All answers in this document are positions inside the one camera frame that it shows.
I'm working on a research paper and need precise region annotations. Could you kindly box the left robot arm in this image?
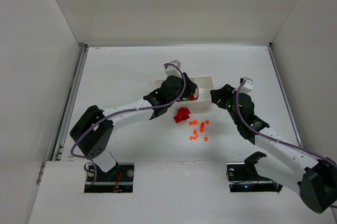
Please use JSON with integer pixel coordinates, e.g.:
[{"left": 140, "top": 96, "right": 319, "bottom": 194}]
[{"left": 70, "top": 73, "right": 199, "bottom": 174}]

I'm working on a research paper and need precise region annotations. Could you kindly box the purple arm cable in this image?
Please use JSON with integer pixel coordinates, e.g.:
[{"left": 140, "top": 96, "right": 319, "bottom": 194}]
[
  {"left": 70, "top": 63, "right": 188, "bottom": 188},
  {"left": 235, "top": 80, "right": 337, "bottom": 208}
]

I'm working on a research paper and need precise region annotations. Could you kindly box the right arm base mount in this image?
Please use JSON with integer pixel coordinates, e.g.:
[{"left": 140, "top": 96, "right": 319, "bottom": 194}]
[{"left": 226, "top": 151, "right": 283, "bottom": 193}]

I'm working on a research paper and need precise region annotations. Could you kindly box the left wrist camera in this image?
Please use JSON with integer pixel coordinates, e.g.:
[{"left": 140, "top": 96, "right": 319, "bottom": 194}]
[{"left": 164, "top": 60, "right": 181, "bottom": 77}]

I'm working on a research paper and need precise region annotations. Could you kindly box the white three-compartment container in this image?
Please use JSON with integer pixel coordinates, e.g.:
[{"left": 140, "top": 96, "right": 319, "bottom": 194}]
[{"left": 153, "top": 75, "right": 214, "bottom": 110}]

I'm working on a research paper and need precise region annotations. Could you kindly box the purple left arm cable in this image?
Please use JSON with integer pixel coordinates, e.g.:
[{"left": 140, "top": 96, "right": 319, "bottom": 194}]
[{"left": 70, "top": 63, "right": 188, "bottom": 188}]

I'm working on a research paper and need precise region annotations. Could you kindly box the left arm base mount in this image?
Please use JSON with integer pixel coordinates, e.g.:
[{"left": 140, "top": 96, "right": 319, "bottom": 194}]
[{"left": 84, "top": 163, "right": 135, "bottom": 193}]

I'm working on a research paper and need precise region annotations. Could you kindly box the red lego brick pile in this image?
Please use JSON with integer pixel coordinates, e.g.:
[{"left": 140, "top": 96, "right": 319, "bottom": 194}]
[{"left": 173, "top": 108, "right": 191, "bottom": 123}]

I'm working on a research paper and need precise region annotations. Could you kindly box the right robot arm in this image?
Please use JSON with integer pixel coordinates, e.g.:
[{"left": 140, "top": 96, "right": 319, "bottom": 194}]
[{"left": 210, "top": 80, "right": 336, "bottom": 213}]

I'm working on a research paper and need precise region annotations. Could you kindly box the green red lego block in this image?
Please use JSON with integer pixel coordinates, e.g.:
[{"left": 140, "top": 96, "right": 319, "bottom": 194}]
[{"left": 180, "top": 88, "right": 199, "bottom": 102}]

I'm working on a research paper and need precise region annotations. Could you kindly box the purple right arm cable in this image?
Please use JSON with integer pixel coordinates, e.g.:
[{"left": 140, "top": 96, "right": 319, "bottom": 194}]
[{"left": 235, "top": 80, "right": 337, "bottom": 208}]

